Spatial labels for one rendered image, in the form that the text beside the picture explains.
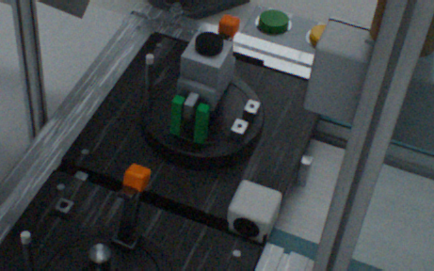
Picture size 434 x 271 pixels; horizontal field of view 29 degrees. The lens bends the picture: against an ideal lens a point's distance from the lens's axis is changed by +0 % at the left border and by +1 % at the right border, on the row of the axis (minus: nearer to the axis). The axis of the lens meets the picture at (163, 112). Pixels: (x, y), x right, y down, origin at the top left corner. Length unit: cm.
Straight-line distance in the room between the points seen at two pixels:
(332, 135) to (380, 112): 39
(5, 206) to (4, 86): 30
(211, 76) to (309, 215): 20
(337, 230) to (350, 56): 18
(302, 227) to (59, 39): 49
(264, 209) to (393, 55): 30
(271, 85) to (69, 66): 32
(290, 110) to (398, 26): 41
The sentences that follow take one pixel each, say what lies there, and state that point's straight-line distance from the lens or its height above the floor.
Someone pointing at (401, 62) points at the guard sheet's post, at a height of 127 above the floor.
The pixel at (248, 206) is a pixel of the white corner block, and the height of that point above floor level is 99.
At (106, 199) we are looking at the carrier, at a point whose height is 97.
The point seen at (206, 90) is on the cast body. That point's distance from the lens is 86.
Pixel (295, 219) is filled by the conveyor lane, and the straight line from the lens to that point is 94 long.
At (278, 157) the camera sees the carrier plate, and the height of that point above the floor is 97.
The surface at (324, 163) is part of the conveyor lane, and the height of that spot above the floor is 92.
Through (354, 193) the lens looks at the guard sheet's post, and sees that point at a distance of 71.
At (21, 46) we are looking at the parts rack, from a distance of 93.
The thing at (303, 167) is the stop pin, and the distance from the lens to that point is 93.
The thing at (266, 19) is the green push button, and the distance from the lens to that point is 109.
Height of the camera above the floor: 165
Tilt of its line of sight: 46 degrees down
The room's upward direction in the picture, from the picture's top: 2 degrees clockwise
